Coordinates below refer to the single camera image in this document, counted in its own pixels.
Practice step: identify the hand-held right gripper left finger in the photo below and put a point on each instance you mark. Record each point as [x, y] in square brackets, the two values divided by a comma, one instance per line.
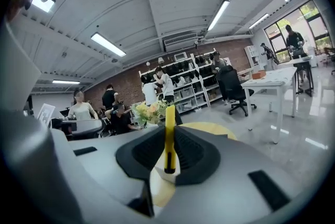
[104, 165]

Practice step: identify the white storage shelf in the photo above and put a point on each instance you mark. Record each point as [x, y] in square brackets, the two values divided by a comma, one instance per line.
[206, 73]
[180, 81]

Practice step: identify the black office chair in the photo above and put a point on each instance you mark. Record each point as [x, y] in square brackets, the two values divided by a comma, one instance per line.
[234, 87]

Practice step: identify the black-legged table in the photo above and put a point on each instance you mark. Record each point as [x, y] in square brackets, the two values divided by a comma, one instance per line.
[301, 62]

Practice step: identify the ceiling light panel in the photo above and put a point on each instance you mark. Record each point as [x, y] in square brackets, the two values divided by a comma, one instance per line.
[43, 1]

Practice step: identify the yellow utility knife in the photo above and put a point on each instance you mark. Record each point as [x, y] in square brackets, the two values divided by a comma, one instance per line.
[169, 134]

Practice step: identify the yellow flower bouquet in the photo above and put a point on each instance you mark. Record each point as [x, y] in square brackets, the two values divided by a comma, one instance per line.
[149, 111]

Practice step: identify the orange box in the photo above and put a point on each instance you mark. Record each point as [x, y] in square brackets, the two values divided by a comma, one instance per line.
[258, 75]

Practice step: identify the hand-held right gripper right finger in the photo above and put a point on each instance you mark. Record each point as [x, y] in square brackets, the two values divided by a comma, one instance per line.
[225, 191]

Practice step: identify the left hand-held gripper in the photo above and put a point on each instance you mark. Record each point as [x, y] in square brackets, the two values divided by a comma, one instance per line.
[83, 127]

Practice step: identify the white lamp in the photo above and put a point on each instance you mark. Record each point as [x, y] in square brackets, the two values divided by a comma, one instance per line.
[161, 60]

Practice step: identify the ceiling air conditioner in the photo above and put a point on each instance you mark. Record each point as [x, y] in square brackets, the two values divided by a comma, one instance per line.
[180, 41]

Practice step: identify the small white shelf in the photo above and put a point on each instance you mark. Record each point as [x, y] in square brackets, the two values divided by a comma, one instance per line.
[251, 55]

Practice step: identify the black-framed window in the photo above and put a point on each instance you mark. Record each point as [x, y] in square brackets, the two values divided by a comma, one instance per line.
[311, 24]

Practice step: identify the white long table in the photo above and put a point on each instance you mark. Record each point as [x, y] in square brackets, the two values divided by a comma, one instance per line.
[272, 79]

